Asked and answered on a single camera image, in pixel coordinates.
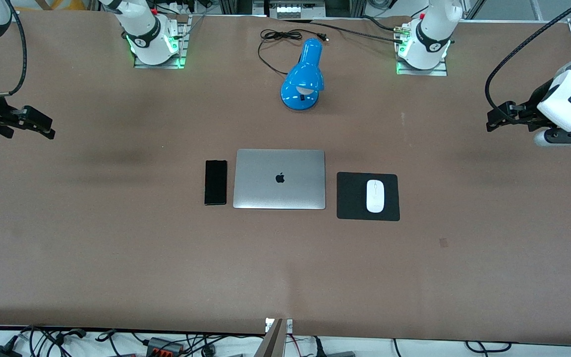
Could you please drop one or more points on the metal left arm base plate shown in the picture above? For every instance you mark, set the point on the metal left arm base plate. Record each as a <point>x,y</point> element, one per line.
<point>441,72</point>

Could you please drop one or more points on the white computer mouse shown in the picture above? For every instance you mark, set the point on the white computer mouse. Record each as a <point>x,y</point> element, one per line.
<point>375,196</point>

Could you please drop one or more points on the grey orange connector block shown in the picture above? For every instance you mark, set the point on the grey orange connector block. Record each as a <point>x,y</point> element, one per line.
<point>164,346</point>

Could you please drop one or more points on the wooden camera stand post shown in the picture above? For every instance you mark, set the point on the wooden camera stand post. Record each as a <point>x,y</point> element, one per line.
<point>273,342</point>

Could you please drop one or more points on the grey power strip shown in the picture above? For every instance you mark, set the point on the grey power strip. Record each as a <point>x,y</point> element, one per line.
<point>298,10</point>

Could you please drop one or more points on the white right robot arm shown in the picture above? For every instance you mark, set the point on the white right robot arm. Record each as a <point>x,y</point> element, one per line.
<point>146,29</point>

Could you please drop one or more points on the black power adapter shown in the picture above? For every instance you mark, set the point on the black power adapter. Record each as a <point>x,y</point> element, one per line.
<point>0,352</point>

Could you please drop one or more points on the black mouse pad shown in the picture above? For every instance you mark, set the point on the black mouse pad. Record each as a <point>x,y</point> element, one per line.
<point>352,196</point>

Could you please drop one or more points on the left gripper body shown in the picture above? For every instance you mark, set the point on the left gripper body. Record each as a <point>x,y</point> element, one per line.
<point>536,102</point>

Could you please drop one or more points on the blue desk lamp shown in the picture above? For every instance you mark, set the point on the blue desk lamp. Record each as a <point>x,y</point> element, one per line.
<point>305,74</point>

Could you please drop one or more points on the silver laptop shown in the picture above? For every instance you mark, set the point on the silver laptop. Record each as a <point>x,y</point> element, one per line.
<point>265,188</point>

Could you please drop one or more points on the black smartphone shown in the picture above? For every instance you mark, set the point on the black smartphone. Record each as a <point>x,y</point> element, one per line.
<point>215,182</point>

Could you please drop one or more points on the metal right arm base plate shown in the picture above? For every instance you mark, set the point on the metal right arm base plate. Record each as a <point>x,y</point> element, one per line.
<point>182,34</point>

